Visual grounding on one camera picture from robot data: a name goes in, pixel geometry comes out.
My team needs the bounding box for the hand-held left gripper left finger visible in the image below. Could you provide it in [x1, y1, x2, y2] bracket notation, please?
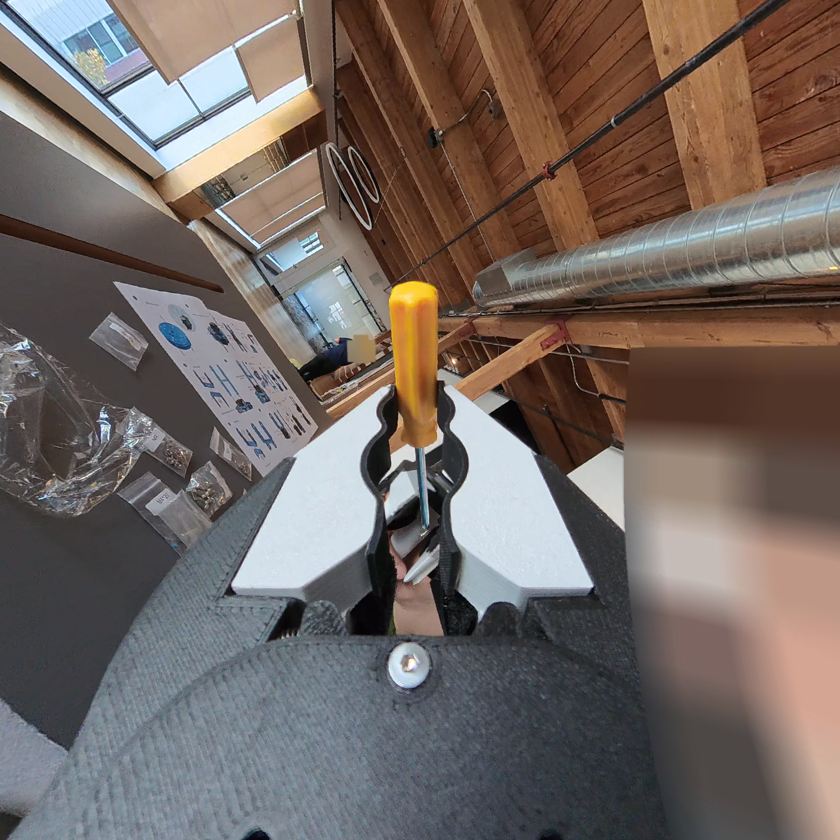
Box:
[230, 386, 398, 618]

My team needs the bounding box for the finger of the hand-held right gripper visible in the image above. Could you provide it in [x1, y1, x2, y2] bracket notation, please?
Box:
[402, 542, 442, 586]

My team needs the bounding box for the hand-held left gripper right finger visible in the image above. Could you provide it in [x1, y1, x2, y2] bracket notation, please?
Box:
[437, 385, 598, 619]

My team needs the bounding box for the yellow handled screwdriver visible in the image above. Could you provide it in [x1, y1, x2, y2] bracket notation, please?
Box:
[388, 281, 441, 531]

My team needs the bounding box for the dark grey desk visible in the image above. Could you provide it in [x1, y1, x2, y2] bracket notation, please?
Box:
[0, 113, 332, 752]

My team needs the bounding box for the clear screw bag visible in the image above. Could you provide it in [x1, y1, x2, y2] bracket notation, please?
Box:
[88, 311, 150, 372]
[140, 420, 195, 478]
[209, 427, 254, 481]
[185, 461, 235, 517]
[118, 471, 214, 555]

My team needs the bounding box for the white printed instruction sheet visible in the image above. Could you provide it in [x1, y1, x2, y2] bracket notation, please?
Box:
[113, 281, 320, 478]

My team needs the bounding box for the glass partition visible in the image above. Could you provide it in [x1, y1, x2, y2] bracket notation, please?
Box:
[272, 259, 388, 349]

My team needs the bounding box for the crumpled clear plastic wrap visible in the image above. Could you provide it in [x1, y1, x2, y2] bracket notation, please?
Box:
[0, 322, 161, 519]

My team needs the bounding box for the beige roller blind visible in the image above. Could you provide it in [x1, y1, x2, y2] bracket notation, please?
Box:
[217, 150, 327, 245]
[234, 33, 311, 104]
[108, 0, 304, 84]

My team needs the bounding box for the brown wooden strip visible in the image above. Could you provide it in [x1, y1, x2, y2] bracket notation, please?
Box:
[0, 214, 225, 294]

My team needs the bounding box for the white packaging piece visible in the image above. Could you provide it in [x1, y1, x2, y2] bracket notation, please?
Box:
[0, 699, 68, 818]

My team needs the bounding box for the grey electrical conduit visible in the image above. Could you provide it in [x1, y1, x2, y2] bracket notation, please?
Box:
[428, 88, 501, 149]

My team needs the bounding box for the black ceiling pipe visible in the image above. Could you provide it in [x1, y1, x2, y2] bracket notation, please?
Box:
[394, 0, 793, 287]

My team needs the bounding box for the large glass window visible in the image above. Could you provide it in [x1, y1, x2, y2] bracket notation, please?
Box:
[0, 0, 309, 148]

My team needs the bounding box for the large black ring lamp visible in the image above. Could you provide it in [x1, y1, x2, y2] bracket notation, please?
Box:
[325, 141, 375, 231]

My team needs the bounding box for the silver ventilation duct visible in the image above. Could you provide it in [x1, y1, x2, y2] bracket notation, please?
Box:
[472, 167, 840, 311]

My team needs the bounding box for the small black ring lamp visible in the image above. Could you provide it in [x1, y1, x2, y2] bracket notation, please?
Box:
[346, 146, 382, 205]

